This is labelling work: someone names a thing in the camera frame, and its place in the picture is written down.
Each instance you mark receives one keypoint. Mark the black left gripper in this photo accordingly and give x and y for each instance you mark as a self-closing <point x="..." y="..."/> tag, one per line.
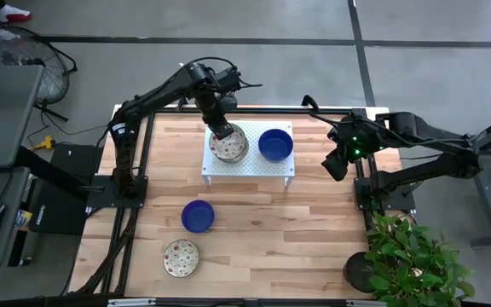
<point x="215" y="115"/>

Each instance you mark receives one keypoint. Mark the silver metal bracket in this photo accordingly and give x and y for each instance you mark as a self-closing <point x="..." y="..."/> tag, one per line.
<point x="358" y="303"/>
<point x="130" y="302"/>

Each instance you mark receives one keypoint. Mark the white perforated metal rack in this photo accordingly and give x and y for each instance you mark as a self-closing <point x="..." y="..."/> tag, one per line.
<point x="254" y="168"/>

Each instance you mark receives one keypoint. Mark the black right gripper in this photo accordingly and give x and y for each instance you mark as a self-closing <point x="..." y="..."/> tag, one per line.
<point x="341" y="147"/>

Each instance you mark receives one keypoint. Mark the black plant pot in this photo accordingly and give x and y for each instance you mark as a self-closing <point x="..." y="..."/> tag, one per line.
<point x="356" y="273"/>

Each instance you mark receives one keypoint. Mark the black frame clamp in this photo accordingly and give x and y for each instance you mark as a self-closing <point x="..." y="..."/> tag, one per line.
<point x="181" y="103"/>
<point x="310" y="101"/>

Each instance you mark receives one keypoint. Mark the black computer case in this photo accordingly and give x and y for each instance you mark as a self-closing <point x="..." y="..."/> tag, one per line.
<point x="62" y="213"/>

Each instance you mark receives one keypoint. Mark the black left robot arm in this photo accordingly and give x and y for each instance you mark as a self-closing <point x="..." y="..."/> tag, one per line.
<point x="160" y="91"/>

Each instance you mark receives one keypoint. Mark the grey desk panel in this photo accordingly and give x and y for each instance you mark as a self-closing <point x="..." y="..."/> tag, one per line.
<point x="2" y="115"/>

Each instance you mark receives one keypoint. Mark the yellow plug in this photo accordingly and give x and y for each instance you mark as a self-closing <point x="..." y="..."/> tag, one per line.
<point x="46" y="143"/>

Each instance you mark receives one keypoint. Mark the person's red white shoe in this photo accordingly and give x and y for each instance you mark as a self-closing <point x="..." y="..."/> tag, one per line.
<point x="13" y="15"/>

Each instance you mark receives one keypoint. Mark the dark grey desk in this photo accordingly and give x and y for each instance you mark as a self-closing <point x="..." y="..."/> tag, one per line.
<point x="11" y="192"/>

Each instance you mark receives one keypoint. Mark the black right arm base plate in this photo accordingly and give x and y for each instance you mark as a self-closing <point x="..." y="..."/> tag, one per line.
<point x="399" y="202"/>

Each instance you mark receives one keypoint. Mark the green bowl with floral inside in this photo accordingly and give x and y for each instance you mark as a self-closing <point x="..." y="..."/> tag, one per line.
<point x="181" y="258"/>
<point x="230" y="148"/>
<point x="244" y="155"/>

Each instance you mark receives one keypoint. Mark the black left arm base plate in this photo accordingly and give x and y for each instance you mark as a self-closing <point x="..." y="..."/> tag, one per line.
<point x="100" y="196"/>

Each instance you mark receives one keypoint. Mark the black floor fan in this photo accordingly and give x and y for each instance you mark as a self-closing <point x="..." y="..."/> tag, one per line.
<point x="41" y="55"/>

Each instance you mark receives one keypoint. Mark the green leafy plant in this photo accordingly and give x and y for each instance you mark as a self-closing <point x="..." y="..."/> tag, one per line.
<point x="407" y="260"/>

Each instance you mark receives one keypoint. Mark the blue mini bowl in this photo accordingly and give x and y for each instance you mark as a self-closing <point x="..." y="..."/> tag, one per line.
<point x="198" y="216"/>
<point x="275" y="145"/>

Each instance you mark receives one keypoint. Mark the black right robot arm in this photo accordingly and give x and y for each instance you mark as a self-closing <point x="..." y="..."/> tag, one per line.
<point x="424" y="128"/>

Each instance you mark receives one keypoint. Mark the black aluminium table frame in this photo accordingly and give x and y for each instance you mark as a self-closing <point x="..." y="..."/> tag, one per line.
<point x="262" y="111"/>

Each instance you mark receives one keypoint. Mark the yellow blue packet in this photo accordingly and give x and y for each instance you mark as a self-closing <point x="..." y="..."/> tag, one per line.
<point x="23" y="218"/>

